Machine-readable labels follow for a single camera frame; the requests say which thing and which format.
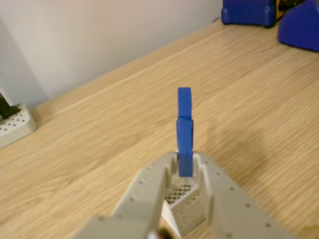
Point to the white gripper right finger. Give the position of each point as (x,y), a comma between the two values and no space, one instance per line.
(231,206)

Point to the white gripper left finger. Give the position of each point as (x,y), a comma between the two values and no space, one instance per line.
(139,199)

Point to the blue peg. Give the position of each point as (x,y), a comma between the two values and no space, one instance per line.
(185,134)

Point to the small white lattice crate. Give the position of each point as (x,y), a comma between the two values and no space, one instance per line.
(185,211)

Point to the black clamp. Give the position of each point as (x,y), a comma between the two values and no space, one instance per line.
(6,108)

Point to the blue rounded plastic part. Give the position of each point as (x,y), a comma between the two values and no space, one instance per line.
(302,31)

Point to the blue ribbed plastic block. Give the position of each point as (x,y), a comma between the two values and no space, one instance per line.
(246,11)

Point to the white perforated base plate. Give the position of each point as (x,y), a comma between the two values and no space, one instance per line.
(17,127)

